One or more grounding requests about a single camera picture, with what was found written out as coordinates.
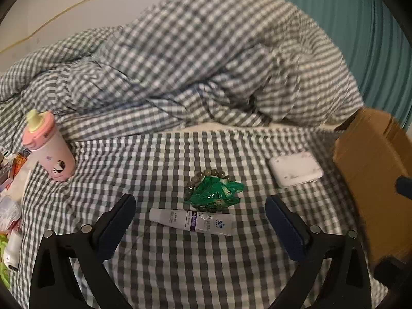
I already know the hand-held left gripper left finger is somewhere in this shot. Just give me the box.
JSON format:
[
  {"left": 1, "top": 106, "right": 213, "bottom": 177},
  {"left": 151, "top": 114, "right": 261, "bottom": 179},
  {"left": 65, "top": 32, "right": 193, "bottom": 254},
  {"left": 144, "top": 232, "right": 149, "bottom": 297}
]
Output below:
[{"left": 29, "top": 194, "right": 137, "bottom": 309}]

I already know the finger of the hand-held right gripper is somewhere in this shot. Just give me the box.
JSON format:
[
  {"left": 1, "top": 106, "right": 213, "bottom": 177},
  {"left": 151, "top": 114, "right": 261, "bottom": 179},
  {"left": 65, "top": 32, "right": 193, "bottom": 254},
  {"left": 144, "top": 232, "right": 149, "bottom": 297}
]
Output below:
[
  {"left": 395, "top": 176, "right": 412, "bottom": 201},
  {"left": 374, "top": 254, "right": 412, "bottom": 293}
]

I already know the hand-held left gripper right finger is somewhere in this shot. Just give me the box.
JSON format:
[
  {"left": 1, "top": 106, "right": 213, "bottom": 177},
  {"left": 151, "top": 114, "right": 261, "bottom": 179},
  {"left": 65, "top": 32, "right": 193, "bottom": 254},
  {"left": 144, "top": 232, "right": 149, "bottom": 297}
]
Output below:
[{"left": 264, "top": 195, "right": 375, "bottom": 309}]

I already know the brown cardboard box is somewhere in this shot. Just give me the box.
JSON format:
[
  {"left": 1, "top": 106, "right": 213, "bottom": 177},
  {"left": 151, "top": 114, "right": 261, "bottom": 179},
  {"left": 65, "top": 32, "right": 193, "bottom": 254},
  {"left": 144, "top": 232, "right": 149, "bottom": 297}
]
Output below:
[{"left": 333, "top": 107, "right": 412, "bottom": 266}]

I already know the white cream tube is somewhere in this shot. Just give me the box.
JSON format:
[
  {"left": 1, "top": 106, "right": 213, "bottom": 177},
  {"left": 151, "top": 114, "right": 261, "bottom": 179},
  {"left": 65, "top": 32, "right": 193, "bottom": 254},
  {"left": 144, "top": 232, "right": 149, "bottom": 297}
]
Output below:
[{"left": 148, "top": 208, "right": 233, "bottom": 234}]

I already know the white rectangular case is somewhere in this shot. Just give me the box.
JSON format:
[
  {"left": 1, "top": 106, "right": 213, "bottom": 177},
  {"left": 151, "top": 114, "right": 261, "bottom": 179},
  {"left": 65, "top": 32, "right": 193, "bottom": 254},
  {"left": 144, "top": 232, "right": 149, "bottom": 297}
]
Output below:
[{"left": 268, "top": 153, "right": 324, "bottom": 188}]

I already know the green foil packet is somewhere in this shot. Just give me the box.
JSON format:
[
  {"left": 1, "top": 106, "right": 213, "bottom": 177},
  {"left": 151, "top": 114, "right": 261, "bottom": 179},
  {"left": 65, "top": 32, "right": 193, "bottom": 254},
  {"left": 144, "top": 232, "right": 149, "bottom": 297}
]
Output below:
[{"left": 189, "top": 177, "right": 246, "bottom": 210}]

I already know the grey checked bed sheet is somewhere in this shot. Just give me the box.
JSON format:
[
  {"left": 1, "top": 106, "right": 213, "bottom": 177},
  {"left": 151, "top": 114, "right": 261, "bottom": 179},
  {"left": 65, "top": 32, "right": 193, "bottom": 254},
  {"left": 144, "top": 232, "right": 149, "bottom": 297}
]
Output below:
[{"left": 0, "top": 98, "right": 388, "bottom": 309}]

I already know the pink drinking bottle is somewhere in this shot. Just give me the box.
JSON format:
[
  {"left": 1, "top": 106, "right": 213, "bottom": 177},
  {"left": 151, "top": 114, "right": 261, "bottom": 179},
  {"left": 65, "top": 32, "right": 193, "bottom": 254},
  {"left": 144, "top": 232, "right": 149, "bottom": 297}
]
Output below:
[{"left": 21, "top": 109, "right": 77, "bottom": 182}]

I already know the small white device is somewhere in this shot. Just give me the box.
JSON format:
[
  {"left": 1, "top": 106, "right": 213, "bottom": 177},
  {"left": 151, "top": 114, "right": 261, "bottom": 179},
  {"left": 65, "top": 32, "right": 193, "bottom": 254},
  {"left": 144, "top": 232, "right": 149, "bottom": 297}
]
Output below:
[{"left": 6, "top": 231, "right": 24, "bottom": 273}]

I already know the pile of assorted packets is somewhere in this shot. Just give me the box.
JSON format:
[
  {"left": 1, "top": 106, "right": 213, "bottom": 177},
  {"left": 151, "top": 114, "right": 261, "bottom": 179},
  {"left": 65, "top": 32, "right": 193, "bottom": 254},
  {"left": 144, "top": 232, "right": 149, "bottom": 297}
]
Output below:
[{"left": 0, "top": 150, "right": 31, "bottom": 284}]

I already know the teal curtain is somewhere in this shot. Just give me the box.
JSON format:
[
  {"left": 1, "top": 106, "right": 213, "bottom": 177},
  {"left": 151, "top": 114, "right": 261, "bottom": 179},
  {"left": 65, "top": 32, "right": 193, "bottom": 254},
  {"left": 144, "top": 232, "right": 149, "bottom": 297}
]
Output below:
[{"left": 270, "top": 0, "right": 412, "bottom": 121}]

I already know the grey checked duvet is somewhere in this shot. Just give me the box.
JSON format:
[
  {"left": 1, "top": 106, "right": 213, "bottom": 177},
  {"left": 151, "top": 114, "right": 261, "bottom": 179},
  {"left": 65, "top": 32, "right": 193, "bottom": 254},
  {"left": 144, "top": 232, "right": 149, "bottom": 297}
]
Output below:
[{"left": 0, "top": 0, "right": 366, "bottom": 143}]

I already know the green bead bracelet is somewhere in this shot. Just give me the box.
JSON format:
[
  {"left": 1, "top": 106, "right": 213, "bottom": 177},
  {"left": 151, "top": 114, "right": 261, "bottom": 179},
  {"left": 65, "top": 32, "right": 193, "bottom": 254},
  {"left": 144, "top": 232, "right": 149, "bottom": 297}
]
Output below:
[{"left": 184, "top": 169, "right": 233, "bottom": 202}]

